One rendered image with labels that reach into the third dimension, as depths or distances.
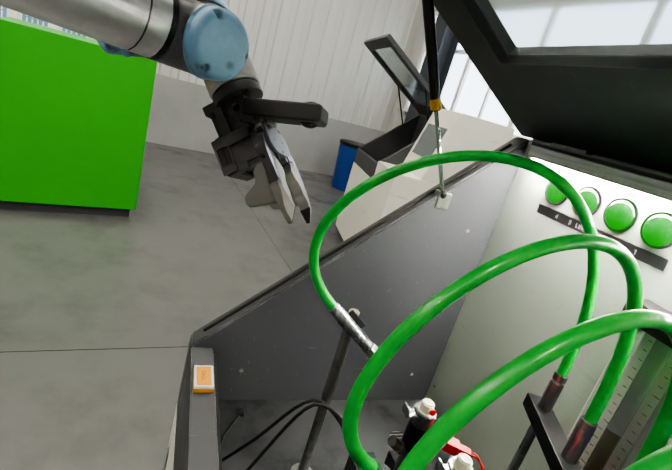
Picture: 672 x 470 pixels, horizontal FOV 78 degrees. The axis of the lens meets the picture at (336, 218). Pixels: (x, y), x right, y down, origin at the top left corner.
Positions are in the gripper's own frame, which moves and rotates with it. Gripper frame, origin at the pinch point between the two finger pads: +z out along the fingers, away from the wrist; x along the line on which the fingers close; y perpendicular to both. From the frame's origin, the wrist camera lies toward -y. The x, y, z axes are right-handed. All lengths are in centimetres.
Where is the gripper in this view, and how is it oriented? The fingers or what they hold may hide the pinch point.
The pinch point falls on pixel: (301, 213)
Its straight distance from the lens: 57.9
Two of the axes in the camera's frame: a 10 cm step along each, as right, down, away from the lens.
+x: -2.4, -0.1, -9.7
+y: -8.9, 4.0, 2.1
